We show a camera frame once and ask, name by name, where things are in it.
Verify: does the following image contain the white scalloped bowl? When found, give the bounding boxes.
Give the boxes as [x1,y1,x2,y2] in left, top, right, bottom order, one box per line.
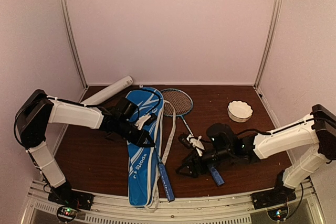
[227,100,253,123]

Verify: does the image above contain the blue racket bag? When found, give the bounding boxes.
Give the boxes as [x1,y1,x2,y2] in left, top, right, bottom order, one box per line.
[126,87,176,213]

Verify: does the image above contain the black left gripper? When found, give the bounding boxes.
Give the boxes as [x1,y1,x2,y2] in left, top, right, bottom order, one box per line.
[116,118,155,147]

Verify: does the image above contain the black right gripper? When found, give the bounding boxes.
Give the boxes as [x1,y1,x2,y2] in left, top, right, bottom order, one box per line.
[175,146,233,178]

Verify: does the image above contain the left aluminium frame post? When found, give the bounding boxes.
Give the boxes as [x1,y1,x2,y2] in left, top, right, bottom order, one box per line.
[60,0,88,89]

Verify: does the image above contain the blue racket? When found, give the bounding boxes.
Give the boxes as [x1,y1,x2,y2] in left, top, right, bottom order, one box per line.
[154,147,175,202]
[161,88,224,187]

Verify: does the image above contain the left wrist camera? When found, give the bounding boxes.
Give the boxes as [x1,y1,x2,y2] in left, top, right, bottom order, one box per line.
[115,98,138,120]

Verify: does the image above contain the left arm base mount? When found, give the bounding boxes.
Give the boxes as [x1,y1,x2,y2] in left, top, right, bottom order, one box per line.
[48,191,94,223]

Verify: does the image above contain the right aluminium frame post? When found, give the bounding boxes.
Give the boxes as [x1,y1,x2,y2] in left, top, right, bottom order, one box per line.
[254,0,283,89]

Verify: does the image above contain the aluminium frame post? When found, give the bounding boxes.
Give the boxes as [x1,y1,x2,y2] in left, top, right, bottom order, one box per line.
[60,0,88,89]
[254,0,283,89]

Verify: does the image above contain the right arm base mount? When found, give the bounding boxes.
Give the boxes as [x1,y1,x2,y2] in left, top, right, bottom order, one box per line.
[251,188,297,222]

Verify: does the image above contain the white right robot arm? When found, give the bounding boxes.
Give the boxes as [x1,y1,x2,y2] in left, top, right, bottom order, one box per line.
[176,104,335,204]

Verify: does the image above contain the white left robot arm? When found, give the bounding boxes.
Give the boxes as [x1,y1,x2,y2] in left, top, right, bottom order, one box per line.
[14,89,155,205]

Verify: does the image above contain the aluminium front rail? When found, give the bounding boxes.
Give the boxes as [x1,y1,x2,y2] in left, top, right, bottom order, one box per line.
[23,178,322,224]

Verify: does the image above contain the white shuttlecock tube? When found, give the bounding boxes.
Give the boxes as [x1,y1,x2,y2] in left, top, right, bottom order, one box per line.
[81,76,133,105]

